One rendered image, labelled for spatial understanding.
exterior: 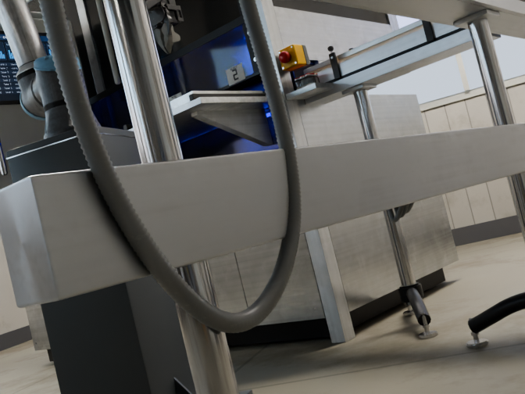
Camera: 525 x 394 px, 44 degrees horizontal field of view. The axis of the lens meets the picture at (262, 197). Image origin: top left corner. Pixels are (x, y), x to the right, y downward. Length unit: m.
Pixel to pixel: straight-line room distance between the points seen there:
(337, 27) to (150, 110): 2.02
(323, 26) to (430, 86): 2.21
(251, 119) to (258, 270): 0.58
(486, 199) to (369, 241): 2.32
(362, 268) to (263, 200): 1.63
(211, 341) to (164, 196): 0.18
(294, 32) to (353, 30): 0.42
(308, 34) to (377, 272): 0.94
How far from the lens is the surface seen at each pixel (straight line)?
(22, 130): 2.83
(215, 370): 0.78
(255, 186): 0.84
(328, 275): 2.28
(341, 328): 2.31
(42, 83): 1.80
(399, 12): 1.54
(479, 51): 1.78
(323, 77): 2.35
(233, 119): 2.23
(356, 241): 2.45
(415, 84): 4.79
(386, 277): 2.58
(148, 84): 0.79
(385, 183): 1.10
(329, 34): 2.68
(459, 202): 4.76
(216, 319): 0.73
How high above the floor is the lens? 0.45
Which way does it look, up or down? 3 degrees up
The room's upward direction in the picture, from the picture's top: 14 degrees counter-clockwise
